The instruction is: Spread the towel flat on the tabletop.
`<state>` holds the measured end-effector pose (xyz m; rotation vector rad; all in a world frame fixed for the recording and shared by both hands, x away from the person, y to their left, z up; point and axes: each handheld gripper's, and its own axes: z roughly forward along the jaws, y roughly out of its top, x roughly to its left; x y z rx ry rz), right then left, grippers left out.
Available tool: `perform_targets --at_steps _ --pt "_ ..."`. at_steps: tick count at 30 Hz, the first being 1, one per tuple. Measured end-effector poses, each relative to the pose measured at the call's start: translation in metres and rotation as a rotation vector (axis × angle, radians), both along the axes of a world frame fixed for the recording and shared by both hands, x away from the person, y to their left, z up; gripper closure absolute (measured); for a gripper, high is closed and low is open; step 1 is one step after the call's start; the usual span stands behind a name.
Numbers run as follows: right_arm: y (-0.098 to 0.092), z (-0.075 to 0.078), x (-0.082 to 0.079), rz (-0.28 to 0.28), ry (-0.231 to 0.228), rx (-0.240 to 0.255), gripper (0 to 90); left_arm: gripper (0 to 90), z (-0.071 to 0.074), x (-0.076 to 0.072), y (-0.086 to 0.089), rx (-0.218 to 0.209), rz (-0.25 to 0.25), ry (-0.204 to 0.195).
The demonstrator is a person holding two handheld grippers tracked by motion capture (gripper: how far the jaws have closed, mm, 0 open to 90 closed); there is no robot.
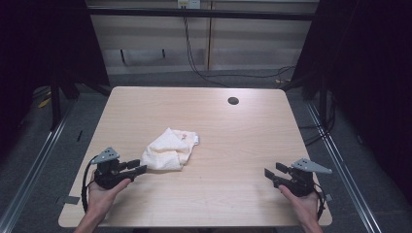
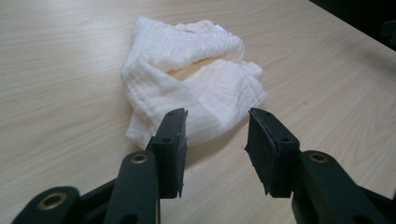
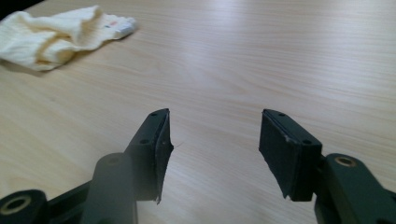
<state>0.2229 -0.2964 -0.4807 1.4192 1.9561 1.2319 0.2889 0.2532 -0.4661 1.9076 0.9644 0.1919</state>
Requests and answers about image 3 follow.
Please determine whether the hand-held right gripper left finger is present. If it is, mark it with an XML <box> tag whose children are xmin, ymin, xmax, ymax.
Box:
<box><xmin>124</xmin><ymin>108</ymin><xmax>175</xmax><ymax>204</ymax></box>

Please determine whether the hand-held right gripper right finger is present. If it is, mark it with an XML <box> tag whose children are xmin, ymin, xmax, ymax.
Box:
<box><xmin>259</xmin><ymin>108</ymin><xmax>323</xmax><ymax>202</ymax></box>

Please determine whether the cream cloth with white tag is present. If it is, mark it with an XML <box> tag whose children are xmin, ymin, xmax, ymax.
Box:
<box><xmin>0</xmin><ymin>5</ymin><xmax>138</xmax><ymax>72</ymax></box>

